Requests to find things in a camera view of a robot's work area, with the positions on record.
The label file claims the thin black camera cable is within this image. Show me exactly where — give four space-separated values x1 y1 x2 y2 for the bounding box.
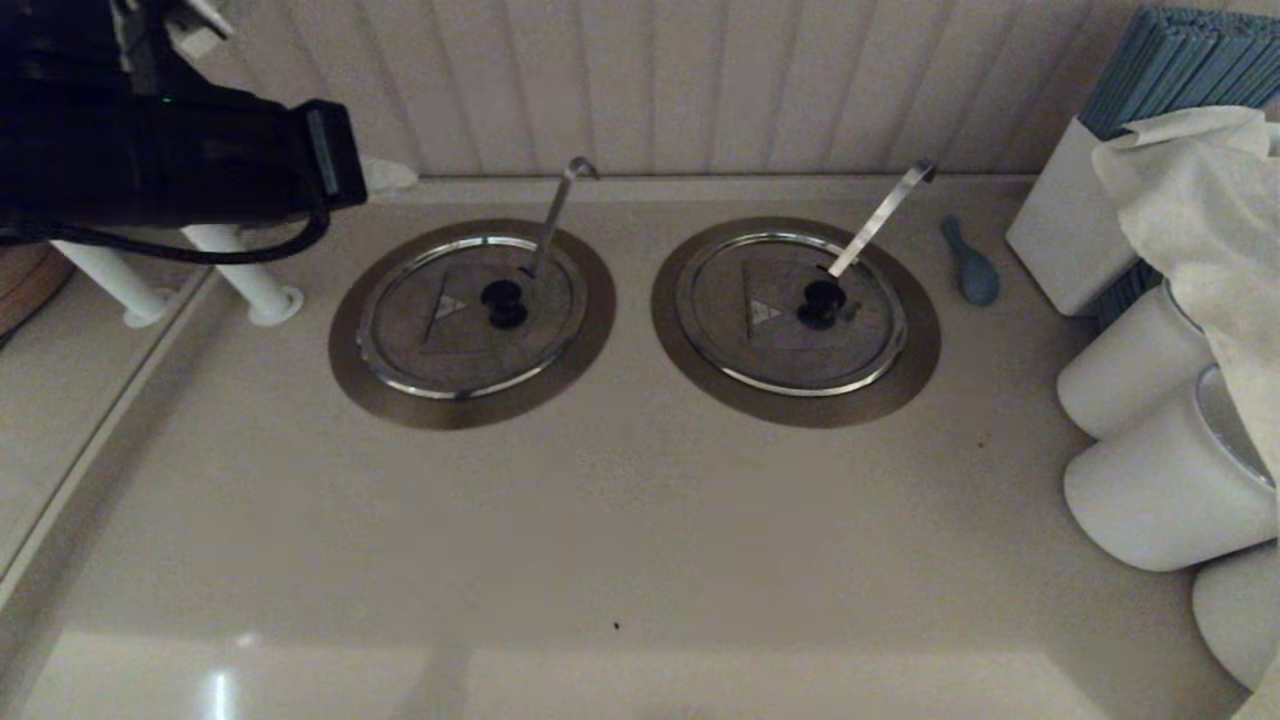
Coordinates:
0 205 333 267

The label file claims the white round pole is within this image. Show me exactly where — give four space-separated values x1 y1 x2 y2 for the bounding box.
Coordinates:
50 240 166 316
183 224 296 313

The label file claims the white cylindrical canister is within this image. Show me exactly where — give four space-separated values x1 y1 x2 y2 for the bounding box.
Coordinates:
1057 280 1216 441
1190 540 1280 691
1063 365 1279 573

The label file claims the steel lid with black knob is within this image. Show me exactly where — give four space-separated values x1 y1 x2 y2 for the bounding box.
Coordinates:
676 232 909 397
357 235 588 399

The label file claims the blue plastic spoon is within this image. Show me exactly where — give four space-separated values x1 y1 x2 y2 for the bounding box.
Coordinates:
940 215 1001 307

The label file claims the white pole base flange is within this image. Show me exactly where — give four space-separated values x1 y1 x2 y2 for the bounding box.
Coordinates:
248 286 306 328
122 290 178 329

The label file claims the white rectangular holder box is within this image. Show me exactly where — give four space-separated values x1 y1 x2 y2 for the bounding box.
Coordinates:
1005 117 1136 318

